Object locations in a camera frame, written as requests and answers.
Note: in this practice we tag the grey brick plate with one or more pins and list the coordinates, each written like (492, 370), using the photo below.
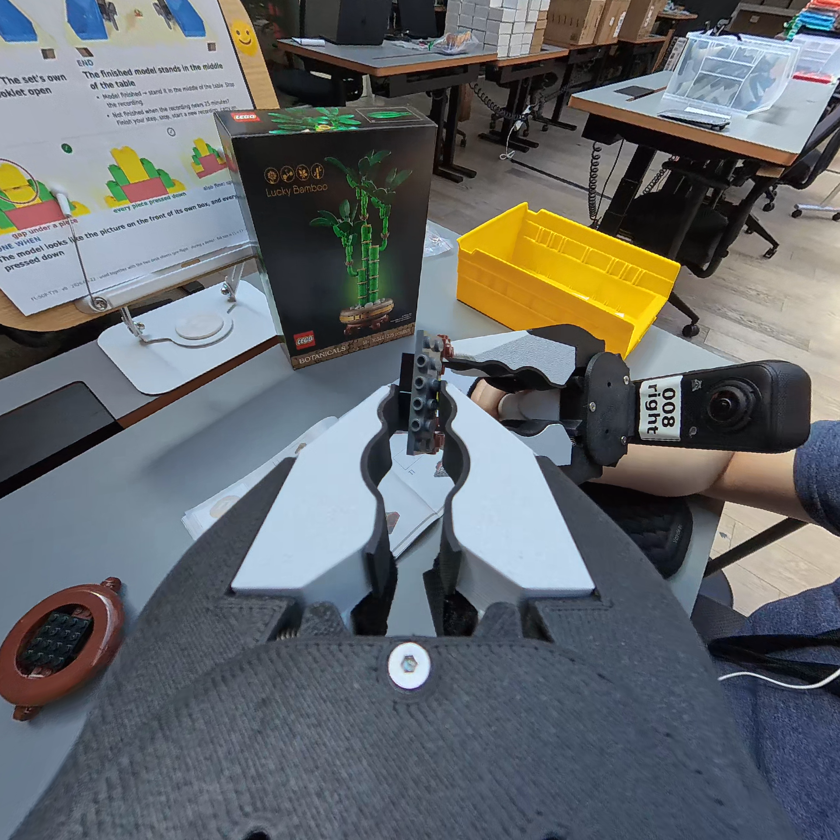
(425, 400)

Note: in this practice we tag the black laptop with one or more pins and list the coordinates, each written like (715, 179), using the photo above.
(358, 19)

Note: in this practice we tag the brown round brick pot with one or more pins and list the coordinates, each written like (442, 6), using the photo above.
(59, 640)

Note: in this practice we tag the instruction booklet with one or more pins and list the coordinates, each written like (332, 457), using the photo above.
(410, 518)

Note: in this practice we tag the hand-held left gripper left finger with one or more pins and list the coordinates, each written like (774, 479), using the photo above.
(308, 525)

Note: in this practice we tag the black office chair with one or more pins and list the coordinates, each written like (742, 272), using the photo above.
(735, 223)
(417, 13)

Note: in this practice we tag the stack of white boxes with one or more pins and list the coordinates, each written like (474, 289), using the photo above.
(508, 23)

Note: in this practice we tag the grey office desk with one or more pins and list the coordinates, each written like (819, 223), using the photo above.
(774, 131)
(367, 56)

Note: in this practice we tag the stack of colourful packets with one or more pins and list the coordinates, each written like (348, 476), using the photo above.
(814, 16)

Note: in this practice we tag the black bamboo set box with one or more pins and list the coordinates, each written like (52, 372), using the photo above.
(328, 262)

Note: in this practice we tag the white stand base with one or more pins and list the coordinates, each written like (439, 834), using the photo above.
(144, 354)

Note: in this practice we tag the person's right hand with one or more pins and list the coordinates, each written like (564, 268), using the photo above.
(489, 399)

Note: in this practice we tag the black desk pad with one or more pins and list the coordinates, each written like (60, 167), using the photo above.
(46, 433)

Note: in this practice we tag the clear plastic container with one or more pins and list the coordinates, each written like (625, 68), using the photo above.
(817, 56)

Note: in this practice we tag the person's right forearm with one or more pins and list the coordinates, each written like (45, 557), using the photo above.
(709, 472)

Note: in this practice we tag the printed instruction sheet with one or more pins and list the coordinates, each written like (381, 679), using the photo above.
(118, 131)

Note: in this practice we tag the clear plastic organizer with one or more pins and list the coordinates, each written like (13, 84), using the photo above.
(728, 75)

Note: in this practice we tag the person's blue shirt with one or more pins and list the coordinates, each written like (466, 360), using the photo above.
(787, 754)

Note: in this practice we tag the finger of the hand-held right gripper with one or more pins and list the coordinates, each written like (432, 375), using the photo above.
(551, 439)
(525, 351)

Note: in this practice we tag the yellow plastic bin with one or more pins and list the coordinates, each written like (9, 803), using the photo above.
(499, 282)

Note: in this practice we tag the black table mat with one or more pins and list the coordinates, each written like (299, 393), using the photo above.
(640, 92)

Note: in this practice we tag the dark grey Lego assembly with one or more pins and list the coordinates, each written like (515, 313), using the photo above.
(407, 374)

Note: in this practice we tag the cardboard box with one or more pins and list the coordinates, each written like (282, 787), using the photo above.
(577, 19)
(623, 16)

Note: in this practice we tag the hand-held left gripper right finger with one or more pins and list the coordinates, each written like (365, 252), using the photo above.
(518, 525)

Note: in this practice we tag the black flat device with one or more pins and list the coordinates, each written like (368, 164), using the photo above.
(694, 119)

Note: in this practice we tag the black padded rest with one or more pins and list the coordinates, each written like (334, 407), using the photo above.
(649, 531)

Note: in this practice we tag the clear plastic bag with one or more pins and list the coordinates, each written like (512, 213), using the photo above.
(439, 243)

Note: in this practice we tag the snack bag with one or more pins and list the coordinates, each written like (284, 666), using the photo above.
(454, 43)

